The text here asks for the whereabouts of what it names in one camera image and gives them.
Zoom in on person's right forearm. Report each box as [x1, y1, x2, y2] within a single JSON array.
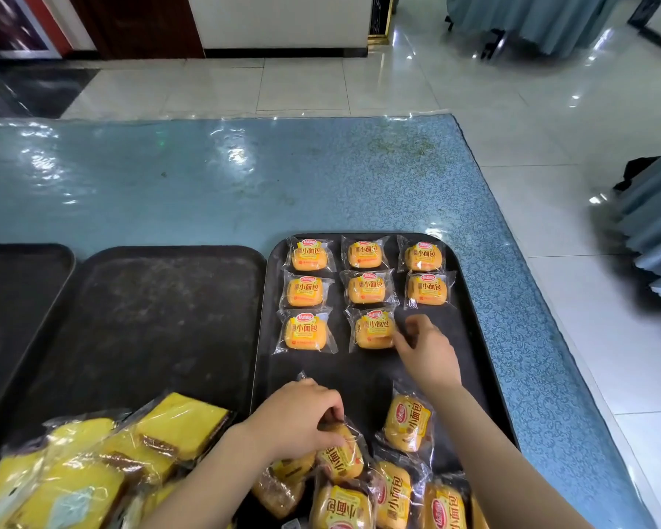
[[416, 381, 593, 529]]

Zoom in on gold framed panel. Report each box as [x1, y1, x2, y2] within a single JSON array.
[[368, 0, 393, 46]]

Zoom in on person's left hand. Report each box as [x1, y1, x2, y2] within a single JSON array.
[[243, 378, 347, 464]]

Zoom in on person's right hand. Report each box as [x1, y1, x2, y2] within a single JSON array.
[[392, 314, 463, 400]]

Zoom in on yellow bread bun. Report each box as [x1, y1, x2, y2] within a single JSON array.
[[346, 307, 401, 354], [315, 415, 368, 485]]

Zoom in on pile of wrapped cake slices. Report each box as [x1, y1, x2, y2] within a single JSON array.
[[0, 392, 238, 529]]

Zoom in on black plastic tray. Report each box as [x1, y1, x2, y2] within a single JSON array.
[[0, 246, 268, 529], [0, 244, 76, 427], [236, 232, 521, 529]]

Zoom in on blue patterned tablecloth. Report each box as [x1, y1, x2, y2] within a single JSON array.
[[0, 114, 659, 529]]

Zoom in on grey-blue draped table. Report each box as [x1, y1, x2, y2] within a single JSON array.
[[614, 140, 661, 338], [445, 0, 624, 60]]

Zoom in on black floor mat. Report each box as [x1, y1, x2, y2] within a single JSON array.
[[0, 66, 101, 119]]

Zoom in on black metal frame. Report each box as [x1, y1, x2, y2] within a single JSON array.
[[627, 0, 661, 57]]

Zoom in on person's left forearm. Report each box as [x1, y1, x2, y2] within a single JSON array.
[[138, 421, 287, 529]]

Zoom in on dark wooden door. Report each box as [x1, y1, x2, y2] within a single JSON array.
[[66, 0, 206, 61]]

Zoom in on pile of yellow bread packets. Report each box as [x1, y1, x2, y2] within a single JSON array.
[[250, 371, 491, 529]]

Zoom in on rows of yellow bread packets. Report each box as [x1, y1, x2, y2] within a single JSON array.
[[272, 235, 457, 356]]

